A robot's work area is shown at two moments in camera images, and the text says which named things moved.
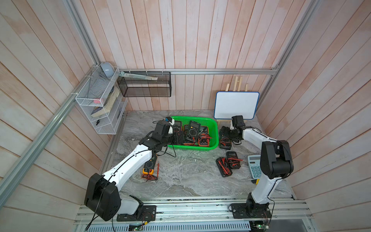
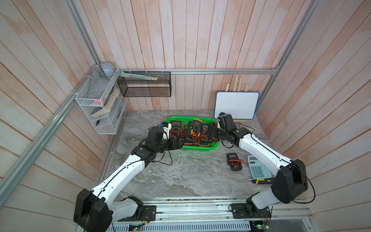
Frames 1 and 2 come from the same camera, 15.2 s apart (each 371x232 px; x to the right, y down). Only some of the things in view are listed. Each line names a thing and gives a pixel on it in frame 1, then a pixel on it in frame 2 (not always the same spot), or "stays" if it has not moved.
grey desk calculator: x=254 y=163 stays
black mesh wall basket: x=134 y=87 stays
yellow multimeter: x=149 y=166 → x=197 y=126
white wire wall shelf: x=101 y=98 stays
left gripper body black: x=175 y=139 → x=170 y=144
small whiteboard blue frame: x=229 y=104 stays
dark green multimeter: x=225 y=143 → x=205 y=134
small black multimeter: x=233 y=160 stays
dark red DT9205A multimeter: x=177 y=126 stays
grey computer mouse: x=107 y=68 stays
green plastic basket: x=210 y=123 stays
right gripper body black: x=229 y=133 → x=216 y=133
